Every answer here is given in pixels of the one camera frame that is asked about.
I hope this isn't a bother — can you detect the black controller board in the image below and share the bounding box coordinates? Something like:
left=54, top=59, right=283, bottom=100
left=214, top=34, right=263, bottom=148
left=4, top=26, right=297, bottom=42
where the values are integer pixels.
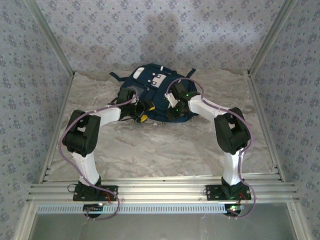
left=83, top=203, right=105, bottom=218
left=224, top=203, right=245, bottom=218

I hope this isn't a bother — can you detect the grey metal panel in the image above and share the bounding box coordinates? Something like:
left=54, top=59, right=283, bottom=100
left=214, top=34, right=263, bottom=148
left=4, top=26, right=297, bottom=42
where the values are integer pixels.
left=28, top=202, right=300, bottom=240

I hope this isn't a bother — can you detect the grey slotted cable duct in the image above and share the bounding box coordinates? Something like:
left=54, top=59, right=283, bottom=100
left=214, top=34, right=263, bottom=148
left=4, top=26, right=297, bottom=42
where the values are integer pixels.
left=36, top=203, right=242, bottom=215

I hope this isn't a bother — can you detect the aluminium mounting rail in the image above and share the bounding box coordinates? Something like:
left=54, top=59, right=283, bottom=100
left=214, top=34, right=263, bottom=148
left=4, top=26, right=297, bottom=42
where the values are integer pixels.
left=26, top=175, right=300, bottom=203

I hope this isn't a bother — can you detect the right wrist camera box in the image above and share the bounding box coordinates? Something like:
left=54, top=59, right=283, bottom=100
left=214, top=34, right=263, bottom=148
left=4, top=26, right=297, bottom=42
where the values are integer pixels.
left=164, top=91, right=180, bottom=106

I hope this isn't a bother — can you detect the aluminium frame leg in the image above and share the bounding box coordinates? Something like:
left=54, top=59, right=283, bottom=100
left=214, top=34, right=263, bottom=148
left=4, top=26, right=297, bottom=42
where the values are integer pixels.
left=13, top=202, right=38, bottom=240
left=287, top=202, right=313, bottom=240

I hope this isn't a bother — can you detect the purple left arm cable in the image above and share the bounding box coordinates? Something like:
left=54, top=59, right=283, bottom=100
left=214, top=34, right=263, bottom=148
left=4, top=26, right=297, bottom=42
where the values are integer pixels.
left=58, top=87, right=139, bottom=222

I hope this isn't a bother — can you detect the aluminium frame post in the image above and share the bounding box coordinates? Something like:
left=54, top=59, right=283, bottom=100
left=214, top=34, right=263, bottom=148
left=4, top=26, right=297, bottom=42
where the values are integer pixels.
left=248, top=0, right=300, bottom=76
left=24, top=0, right=76, bottom=77

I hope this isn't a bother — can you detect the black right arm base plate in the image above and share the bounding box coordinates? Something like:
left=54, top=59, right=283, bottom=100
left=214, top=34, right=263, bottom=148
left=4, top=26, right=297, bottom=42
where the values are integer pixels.
left=205, top=184, right=252, bottom=201

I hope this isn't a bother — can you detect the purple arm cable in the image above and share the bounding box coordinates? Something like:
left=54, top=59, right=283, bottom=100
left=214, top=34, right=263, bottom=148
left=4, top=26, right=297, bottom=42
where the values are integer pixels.
left=166, top=77, right=257, bottom=221
left=58, top=87, right=139, bottom=222

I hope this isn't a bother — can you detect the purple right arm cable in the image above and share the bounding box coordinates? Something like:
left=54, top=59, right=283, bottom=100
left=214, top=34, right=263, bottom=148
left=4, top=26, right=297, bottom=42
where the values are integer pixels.
left=166, top=77, right=257, bottom=221

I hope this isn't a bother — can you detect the navy blue backpack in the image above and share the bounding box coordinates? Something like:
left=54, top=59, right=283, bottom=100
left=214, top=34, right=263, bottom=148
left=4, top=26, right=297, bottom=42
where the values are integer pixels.
left=109, top=63, right=201, bottom=126

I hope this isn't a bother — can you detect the aluminium table side rail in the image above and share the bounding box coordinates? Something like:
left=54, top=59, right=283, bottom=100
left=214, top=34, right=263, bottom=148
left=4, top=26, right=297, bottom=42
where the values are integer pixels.
left=246, top=69, right=286, bottom=183

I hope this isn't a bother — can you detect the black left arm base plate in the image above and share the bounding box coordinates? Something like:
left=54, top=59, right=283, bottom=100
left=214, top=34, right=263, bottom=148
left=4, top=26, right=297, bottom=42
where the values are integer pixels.
left=72, top=185, right=119, bottom=202

